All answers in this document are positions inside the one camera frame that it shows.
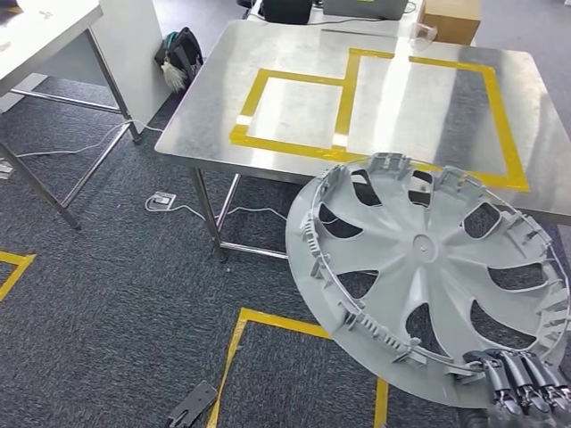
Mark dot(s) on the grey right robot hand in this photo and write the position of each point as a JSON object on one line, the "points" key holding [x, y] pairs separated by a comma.
{"points": [[526, 390]]}

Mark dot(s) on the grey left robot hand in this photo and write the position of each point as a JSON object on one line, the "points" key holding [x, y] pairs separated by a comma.
{"points": [[194, 404]]}

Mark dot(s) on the grey plastic wheel cover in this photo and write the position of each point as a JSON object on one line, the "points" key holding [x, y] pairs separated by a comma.
{"points": [[421, 248]]}

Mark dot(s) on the steel workbench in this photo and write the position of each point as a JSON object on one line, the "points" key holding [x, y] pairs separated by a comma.
{"points": [[214, 136]]}

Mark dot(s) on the silver socket plate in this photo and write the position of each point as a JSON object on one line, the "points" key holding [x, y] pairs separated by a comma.
{"points": [[162, 201]]}

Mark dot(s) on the black bag with tassel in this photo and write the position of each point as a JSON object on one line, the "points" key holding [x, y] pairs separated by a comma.
{"points": [[183, 56]]}

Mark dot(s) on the clear plastic wrapper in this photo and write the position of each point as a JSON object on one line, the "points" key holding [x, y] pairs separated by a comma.
{"points": [[424, 34]]}

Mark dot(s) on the brown cardboard box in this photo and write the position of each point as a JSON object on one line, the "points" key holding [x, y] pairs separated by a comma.
{"points": [[452, 20]]}

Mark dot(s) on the white table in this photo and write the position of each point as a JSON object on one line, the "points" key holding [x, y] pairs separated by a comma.
{"points": [[316, 20]]}

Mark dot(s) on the white desk with steel legs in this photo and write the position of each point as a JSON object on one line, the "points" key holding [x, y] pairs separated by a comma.
{"points": [[44, 35]]}

